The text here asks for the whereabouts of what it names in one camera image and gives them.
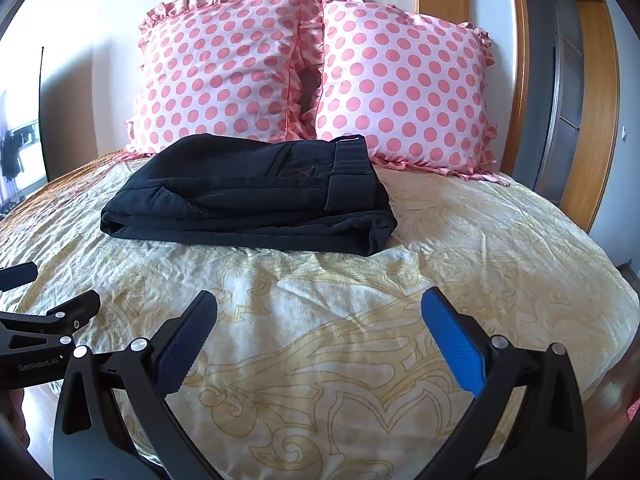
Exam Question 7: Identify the black pants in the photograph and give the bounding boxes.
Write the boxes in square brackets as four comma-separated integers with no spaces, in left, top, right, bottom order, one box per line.
[100,134,398,257]

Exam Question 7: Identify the grey door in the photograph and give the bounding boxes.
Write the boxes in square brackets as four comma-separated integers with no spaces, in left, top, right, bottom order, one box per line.
[520,0,587,207]

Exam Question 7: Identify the pink polka dot pillow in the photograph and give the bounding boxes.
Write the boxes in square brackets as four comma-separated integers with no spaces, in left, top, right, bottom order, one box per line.
[300,0,499,183]
[124,0,326,157]

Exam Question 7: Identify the person's left hand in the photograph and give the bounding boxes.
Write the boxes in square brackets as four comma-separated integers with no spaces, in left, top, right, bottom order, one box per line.
[0,387,27,447]

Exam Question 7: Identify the wooden door frame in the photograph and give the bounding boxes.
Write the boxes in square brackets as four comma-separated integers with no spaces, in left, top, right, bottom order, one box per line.
[500,0,623,233]

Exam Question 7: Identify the hanging dark clothes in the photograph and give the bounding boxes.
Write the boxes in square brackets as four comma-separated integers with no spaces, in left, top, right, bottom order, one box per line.
[0,127,27,179]

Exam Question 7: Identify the yellow patterned bedspread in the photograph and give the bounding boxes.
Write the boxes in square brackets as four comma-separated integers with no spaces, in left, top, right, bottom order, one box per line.
[0,152,640,480]

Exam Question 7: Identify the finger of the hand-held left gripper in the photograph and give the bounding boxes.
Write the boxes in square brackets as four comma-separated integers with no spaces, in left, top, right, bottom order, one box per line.
[0,289,101,357]
[0,261,39,292]

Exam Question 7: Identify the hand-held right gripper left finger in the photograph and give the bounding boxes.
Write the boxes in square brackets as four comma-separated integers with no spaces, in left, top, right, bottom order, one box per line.
[52,290,221,480]

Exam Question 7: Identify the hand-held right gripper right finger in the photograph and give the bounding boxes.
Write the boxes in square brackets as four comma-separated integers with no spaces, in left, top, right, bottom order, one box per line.
[420,287,588,480]

